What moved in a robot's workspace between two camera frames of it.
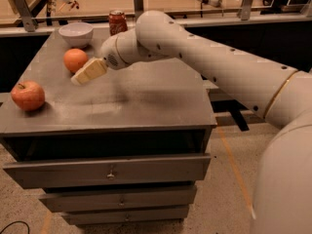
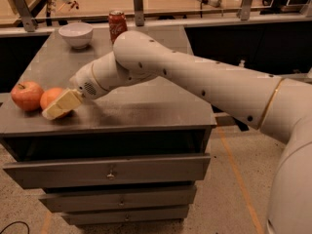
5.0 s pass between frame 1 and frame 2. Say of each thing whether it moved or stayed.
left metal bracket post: stayed
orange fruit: moved
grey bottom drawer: stayed
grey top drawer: stayed
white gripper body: moved
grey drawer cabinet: stayed
